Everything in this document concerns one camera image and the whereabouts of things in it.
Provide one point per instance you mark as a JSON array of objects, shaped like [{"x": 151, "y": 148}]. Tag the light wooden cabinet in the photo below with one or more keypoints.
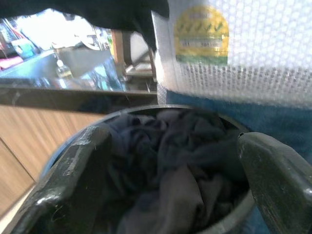
[{"x": 31, "y": 146}]

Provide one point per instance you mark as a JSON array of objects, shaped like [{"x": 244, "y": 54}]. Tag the clear glass bottle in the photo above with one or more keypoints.
[{"x": 61, "y": 69}]

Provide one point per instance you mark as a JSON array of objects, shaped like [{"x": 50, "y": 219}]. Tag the dark round laundry bucket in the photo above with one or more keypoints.
[{"x": 234, "y": 219}]

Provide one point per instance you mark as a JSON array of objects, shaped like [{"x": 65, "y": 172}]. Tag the white bubble-wrapped appliance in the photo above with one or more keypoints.
[{"x": 256, "y": 48}]

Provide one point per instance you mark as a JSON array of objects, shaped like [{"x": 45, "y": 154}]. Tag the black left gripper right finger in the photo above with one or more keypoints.
[{"x": 275, "y": 180}]

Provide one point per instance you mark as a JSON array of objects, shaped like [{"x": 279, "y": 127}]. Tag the yellow green energy label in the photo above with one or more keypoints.
[{"x": 201, "y": 36}]

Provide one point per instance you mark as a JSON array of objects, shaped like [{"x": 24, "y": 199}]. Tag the blue cloth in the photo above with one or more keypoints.
[{"x": 273, "y": 126}]

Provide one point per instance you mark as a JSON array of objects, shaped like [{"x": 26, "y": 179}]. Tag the dark stone countertop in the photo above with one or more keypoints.
[{"x": 61, "y": 98}]

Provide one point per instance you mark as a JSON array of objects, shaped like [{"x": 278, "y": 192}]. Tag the grey crumpled garment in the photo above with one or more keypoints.
[{"x": 175, "y": 200}]

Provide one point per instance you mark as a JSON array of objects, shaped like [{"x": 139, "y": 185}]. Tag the grey metal tray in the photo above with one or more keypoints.
[{"x": 83, "y": 62}]

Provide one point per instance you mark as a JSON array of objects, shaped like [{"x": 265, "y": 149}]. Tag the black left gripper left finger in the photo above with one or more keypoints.
[{"x": 70, "y": 185}]

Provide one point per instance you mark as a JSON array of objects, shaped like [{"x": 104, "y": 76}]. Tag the black hanging cloth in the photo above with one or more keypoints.
[{"x": 102, "y": 14}]

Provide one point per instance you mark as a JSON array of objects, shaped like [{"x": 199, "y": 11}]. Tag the brown wooden chair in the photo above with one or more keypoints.
[{"x": 126, "y": 58}]

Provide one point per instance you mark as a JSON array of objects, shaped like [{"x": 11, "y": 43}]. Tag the dark blue crumpled garment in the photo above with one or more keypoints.
[{"x": 146, "y": 146}]

